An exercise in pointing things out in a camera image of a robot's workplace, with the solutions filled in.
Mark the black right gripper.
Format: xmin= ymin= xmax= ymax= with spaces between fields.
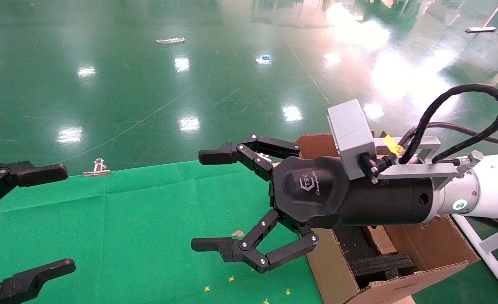
xmin=191 ymin=135 xmax=438 ymax=274

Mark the green table cloth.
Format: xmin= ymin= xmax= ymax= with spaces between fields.
xmin=0 ymin=160 xmax=325 ymax=304

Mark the silver binder clip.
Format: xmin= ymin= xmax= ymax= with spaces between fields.
xmin=83 ymin=157 xmax=111 ymax=177

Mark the thin black cable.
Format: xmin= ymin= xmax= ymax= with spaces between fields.
xmin=401 ymin=122 xmax=498 ymax=147

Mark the white table leg foot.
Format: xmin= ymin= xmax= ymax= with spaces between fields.
xmin=465 ymin=0 xmax=498 ymax=33

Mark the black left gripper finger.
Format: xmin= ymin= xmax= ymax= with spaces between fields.
xmin=0 ymin=259 xmax=77 ymax=304
xmin=0 ymin=159 xmax=69 ymax=217

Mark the black foam insert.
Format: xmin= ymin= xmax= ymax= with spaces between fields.
xmin=336 ymin=226 xmax=416 ymax=290

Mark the large open cardboard carton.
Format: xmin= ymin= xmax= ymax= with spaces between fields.
xmin=295 ymin=133 xmax=481 ymax=304

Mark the yellow cable tag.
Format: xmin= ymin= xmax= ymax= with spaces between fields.
xmin=383 ymin=134 xmax=405 ymax=156

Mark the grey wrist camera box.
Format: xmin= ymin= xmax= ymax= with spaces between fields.
xmin=327 ymin=99 xmax=378 ymax=181

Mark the silver camera mount bracket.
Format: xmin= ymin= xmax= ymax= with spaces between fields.
xmin=373 ymin=136 xmax=484 ymax=190

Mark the thick black looped cable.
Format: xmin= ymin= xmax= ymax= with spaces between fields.
xmin=399 ymin=84 xmax=498 ymax=165

